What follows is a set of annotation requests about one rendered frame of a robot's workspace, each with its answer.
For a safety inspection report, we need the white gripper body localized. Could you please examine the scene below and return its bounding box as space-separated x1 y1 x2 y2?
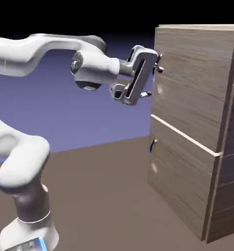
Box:
124 45 160 106

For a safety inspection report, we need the tall wood cabinet door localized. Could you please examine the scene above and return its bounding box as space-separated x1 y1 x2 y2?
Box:
151 26 234 154

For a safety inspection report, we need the light wood cabinet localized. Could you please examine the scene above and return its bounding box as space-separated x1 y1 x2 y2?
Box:
147 24 234 244

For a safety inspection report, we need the short wood cabinet door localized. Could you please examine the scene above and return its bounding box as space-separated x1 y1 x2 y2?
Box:
147 115 221 241

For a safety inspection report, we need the curved metal door handle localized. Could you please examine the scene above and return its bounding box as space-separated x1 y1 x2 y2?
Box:
149 137 159 174
153 53 165 96

